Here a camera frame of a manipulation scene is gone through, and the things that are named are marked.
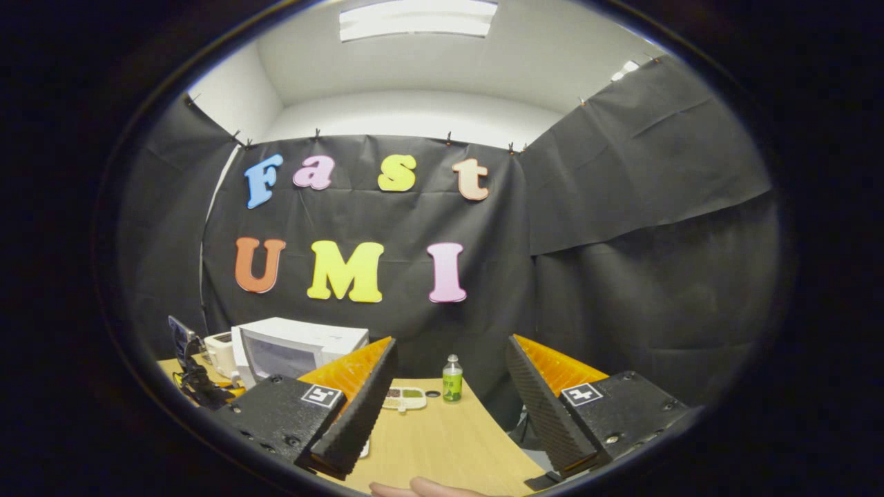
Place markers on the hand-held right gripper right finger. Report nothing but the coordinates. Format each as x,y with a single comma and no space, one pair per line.
542,414

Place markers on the white divided grain tray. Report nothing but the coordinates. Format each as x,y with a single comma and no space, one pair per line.
404,398

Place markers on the white small appliance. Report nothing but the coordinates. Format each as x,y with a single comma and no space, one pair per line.
221,355

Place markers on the green drink bottle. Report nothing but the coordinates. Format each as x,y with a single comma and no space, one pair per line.
452,383

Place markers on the white microwave oven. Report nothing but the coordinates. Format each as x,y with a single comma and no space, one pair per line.
304,335

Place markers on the large ceiling light panel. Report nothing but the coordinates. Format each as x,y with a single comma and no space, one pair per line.
418,19

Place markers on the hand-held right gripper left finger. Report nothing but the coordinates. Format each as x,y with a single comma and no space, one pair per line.
359,421

